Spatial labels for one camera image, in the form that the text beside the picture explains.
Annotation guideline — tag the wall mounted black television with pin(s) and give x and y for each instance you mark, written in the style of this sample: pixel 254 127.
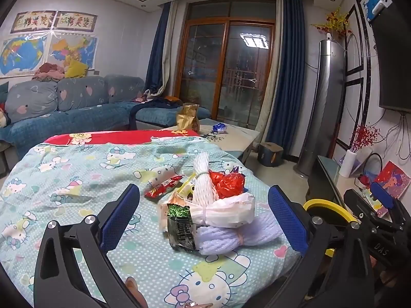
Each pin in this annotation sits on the wall mounted black television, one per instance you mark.
pixel 390 22

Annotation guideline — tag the yellow artificial flowers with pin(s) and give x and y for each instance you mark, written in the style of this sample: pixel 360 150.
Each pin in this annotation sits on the yellow artificial flowers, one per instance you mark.
pixel 336 24

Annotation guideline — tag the world map poster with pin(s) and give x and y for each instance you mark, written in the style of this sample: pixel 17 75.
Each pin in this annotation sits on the world map poster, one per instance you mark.
pixel 22 55

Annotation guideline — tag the blue candy wrapper on table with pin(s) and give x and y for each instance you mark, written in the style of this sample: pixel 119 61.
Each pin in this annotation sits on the blue candy wrapper on table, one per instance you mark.
pixel 219 128

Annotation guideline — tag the dark blue storage stool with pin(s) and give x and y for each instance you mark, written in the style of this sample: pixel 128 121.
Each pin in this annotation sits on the dark blue storage stool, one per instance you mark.
pixel 270 154

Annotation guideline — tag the blue basket with black handle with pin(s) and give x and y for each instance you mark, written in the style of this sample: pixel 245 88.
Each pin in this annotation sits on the blue basket with black handle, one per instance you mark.
pixel 369 171

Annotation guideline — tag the right framed cross-stitch picture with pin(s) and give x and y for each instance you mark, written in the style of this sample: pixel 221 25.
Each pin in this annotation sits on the right framed cross-stitch picture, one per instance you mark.
pixel 75 21

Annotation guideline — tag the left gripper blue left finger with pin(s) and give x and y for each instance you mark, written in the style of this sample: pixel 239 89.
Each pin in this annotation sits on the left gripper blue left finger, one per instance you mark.
pixel 115 217

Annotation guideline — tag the red snack wrapper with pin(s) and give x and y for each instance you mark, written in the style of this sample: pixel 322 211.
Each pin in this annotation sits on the red snack wrapper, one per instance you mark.
pixel 163 187

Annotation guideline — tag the left hand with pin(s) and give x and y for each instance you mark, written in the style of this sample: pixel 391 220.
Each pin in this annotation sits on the left hand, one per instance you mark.
pixel 132 286

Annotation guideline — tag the silver tower air conditioner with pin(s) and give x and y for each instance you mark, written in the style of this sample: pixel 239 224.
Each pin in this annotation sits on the silver tower air conditioner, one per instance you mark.
pixel 326 106

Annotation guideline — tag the yellow rimmed black trash bin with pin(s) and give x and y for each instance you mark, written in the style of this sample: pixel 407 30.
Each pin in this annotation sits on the yellow rimmed black trash bin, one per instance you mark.
pixel 325 226

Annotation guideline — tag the gold paper bag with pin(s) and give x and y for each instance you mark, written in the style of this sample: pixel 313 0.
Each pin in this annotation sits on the gold paper bag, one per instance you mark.
pixel 186 118

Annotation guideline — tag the hello kitty patterned blanket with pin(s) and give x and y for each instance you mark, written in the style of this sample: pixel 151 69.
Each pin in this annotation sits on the hello kitty patterned blanket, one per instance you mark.
pixel 69 182

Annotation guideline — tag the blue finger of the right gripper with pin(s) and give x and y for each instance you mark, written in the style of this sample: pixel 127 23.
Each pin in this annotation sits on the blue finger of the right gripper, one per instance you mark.
pixel 381 195

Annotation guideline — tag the framed cross-stitch picture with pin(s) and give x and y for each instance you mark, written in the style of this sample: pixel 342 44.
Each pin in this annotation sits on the framed cross-stitch picture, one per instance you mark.
pixel 75 21
pixel 31 21

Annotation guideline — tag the green black snack wrapper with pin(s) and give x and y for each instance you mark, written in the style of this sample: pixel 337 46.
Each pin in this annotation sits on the green black snack wrapper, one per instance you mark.
pixel 180 228

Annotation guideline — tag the blue grey sectional sofa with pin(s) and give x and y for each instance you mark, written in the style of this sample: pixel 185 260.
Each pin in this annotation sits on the blue grey sectional sofa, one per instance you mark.
pixel 37 110

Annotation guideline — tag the red berry branch decoration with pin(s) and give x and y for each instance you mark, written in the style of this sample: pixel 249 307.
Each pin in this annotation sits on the red berry branch decoration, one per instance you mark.
pixel 364 136

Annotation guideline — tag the colourful diamond painting canvas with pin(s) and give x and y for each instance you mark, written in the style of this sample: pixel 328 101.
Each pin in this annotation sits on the colourful diamond painting canvas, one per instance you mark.
pixel 394 181

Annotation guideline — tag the right blue curtain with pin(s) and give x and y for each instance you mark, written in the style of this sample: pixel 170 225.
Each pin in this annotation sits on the right blue curtain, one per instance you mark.
pixel 290 80

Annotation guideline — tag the yellow white snack packet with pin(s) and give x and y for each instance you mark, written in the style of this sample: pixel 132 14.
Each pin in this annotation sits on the yellow white snack packet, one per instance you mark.
pixel 184 194

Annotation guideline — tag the white paper towel roll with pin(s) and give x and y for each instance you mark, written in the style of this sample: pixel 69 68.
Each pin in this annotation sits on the white paper towel roll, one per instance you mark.
pixel 347 164

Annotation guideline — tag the wooden framed glass door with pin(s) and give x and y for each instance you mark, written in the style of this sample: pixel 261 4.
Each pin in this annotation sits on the wooden framed glass door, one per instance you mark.
pixel 225 57

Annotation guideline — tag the white plastic bag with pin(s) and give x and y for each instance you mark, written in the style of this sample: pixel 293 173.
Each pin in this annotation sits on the white plastic bag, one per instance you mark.
pixel 230 212

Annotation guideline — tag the lavender foam fruit net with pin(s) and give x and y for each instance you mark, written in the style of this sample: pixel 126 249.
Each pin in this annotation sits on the lavender foam fruit net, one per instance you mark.
pixel 218 240

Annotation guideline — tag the pile of red clothes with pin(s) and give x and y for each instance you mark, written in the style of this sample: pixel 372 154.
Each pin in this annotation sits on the pile of red clothes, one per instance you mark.
pixel 49 72

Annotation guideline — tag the yellow pillow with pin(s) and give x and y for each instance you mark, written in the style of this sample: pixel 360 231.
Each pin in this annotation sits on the yellow pillow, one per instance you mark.
pixel 75 69

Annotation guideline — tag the left framed cross-stitch picture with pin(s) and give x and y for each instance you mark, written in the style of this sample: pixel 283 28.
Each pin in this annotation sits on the left framed cross-stitch picture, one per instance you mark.
pixel 31 21

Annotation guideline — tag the grey white coffee table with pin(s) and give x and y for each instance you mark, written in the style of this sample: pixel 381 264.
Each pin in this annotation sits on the grey white coffee table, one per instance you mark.
pixel 237 141

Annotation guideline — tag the white foam fruit net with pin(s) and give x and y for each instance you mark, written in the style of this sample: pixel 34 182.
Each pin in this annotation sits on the white foam fruit net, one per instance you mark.
pixel 204 191

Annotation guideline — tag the red plastic bag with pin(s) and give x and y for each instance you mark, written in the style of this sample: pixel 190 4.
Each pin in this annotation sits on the red plastic bag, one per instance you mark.
pixel 228 185

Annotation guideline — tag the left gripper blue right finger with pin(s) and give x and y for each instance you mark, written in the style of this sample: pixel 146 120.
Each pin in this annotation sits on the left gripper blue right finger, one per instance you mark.
pixel 290 217

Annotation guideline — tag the left blue curtain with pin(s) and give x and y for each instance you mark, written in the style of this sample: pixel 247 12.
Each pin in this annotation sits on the left blue curtain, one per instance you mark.
pixel 154 78

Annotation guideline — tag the blue curtain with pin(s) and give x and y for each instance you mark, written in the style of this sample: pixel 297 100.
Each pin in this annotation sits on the blue curtain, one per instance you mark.
pixel 154 78
pixel 290 80

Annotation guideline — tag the china map poster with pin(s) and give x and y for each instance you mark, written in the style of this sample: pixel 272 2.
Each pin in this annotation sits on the china map poster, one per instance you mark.
pixel 67 47

